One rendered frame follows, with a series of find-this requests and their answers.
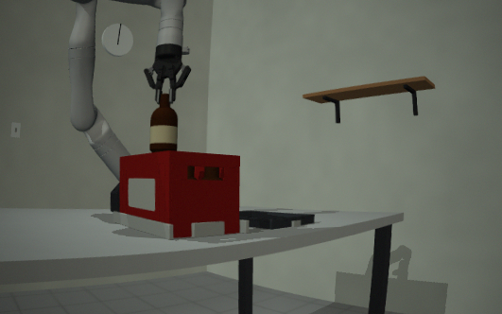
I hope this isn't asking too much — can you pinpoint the brown glass bottle with cream label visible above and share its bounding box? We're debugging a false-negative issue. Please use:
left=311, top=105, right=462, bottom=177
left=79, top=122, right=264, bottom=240
left=149, top=94, right=178, bottom=152

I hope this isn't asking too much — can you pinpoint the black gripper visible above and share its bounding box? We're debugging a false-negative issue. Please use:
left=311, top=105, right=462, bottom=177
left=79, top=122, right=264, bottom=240
left=144, top=44, right=191, bottom=104

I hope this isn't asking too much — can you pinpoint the red crate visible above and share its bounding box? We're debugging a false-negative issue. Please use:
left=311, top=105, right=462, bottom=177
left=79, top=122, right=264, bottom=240
left=120, top=150, right=240, bottom=238

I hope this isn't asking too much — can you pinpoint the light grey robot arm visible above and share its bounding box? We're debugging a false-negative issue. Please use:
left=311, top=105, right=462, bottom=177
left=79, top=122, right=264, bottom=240
left=68, top=0, right=190, bottom=182

